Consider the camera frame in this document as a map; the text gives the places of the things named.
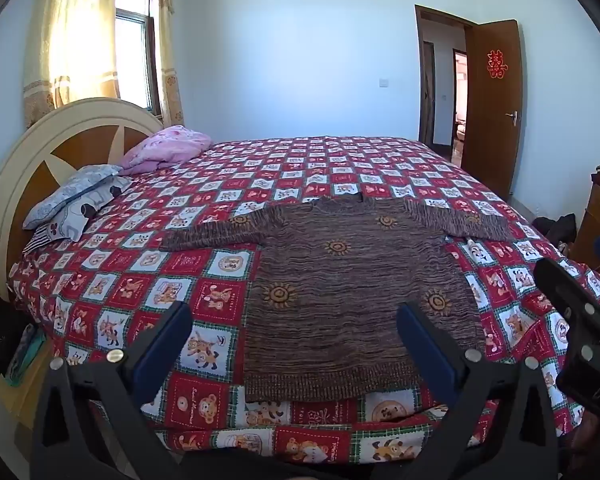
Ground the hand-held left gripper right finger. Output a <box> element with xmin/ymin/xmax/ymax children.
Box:
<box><xmin>370</xmin><ymin>302</ymin><xmax>561</xmax><ymax>480</ymax></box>

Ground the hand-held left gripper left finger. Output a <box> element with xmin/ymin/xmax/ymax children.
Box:
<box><xmin>30</xmin><ymin>301</ymin><xmax>195</xmax><ymax>480</ymax></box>

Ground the brown knitted sweater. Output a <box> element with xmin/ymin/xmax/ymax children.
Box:
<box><xmin>160</xmin><ymin>194</ymin><xmax>516</xmax><ymax>403</ymax></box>

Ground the dark bag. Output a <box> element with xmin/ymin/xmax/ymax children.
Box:
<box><xmin>532</xmin><ymin>213</ymin><xmax>578</xmax><ymax>256</ymax></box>

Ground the red checkered printed blanket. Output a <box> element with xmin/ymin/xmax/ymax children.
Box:
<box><xmin>7</xmin><ymin>135</ymin><xmax>600</xmax><ymax>466</ymax></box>

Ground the teal cloth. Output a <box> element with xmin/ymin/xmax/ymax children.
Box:
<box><xmin>7</xmin><ymin>325</ymin><xmax>47</xmax><ymax>387</ymax></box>

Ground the brown wooden door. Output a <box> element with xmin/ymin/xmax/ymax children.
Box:
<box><xmin>462</xmin><ymin>19</ymin><xmax>524</xmax><ymax>201</ymax></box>

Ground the striped pillow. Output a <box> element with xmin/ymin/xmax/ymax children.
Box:
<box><xmin>22</xmin><ymin>222</ymin><xmax>81</xmax><ymax>256</ymax></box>

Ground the dark cloth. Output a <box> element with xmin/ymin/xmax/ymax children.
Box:
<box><xmin>0</xmin><ymin>295</ymin><xmax>36</xmax><ymax>376</ymax></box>

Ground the wooden nightstand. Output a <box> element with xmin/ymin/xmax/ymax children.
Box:
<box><xmin>0</xmin><ymin>330</ymin><xmax>48</xmax><ymax>461</ymax></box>

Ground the grey patterned pillow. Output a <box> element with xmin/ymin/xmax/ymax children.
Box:
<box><xmin>22</xmin><ymin>164</ymin><xmax>133</xmax><ymax>243</ymax></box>

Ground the pink quilt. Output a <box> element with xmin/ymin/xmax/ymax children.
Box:
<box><xmin>117</xmin><ymin>125</ymin><xmax>213</xmax><ymax>177</ymax></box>

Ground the red paper door decoration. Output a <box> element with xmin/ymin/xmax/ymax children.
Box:
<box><xmin>486</xmin><ymin>50</ymin><xmax>508</xmax><ymax>81</ymax></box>

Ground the cream and wood headboard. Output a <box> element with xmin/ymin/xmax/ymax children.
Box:
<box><xmin>0</xmin><ymin>97</ymin><xmax>166</xmax><ymax>311</ymax></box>

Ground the yellow patterned curtain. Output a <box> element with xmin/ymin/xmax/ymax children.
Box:
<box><xmin>152</xmin><ymin>0</ymin><xmax>186</xmax><ymax>128</ymax></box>
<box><xmin>22</xmin><ymin>0</ymin><xmax>122</xmax><ymax>128</ymax></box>

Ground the window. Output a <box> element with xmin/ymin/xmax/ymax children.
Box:
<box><xmin>114</xmin><ymin>0</ymin><xmax>162</xmax><ymax>113</ymax></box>

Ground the brown door frame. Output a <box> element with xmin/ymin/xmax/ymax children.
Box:
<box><xmin>414</xmin><ymin>4</ymin><xmax>481</xmax><ymax>166</ymax></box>

